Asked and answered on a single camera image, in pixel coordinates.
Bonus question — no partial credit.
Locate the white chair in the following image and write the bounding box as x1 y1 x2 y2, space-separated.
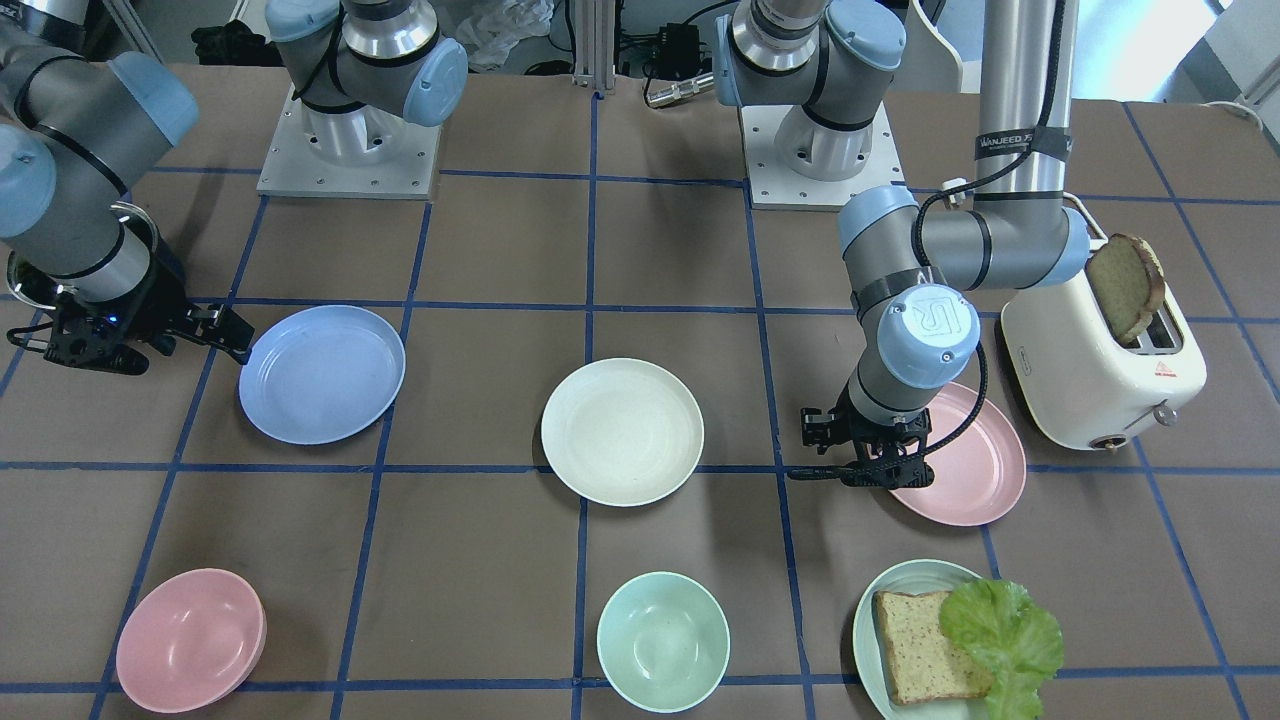
892 1 965 94

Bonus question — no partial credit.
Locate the green plate with food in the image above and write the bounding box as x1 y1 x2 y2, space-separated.
850 559 988 719

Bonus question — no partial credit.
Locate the green bowl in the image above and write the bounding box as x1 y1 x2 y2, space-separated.
596 571 732 714

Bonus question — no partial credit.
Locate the cream white plate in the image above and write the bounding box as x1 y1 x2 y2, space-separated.
541 357 705 507

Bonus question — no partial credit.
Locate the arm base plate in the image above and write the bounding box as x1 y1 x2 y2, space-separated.
739 104 906 211
256 92 440 201

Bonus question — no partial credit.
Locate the pink bowl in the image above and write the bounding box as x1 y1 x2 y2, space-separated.
115 568 268 714

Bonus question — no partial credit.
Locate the blue plate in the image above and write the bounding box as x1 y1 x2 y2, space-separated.
238 305 407 446

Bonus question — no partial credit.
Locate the white toaster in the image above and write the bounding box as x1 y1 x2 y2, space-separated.
1000 266 1207 451

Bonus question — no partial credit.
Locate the green lettuce leaf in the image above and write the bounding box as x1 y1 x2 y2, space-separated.
940 579 1065 719

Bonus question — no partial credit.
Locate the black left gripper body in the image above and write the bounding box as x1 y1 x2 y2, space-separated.
787 400 934 489

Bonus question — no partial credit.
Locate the toast slice in toaster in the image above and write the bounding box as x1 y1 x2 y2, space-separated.
1084 233 1166 346

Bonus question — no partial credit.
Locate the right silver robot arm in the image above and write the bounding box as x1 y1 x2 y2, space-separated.
3 1 468 375

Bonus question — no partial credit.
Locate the pink plate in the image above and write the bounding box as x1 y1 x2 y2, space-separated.
890 400 1027 527

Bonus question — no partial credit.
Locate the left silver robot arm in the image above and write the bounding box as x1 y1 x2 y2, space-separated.
713 1 1089 489

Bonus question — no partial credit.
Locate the bread slice on plate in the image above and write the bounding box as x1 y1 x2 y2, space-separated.
873 591 995 705

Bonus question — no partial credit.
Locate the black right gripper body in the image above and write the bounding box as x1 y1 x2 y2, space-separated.
5 225 216 375

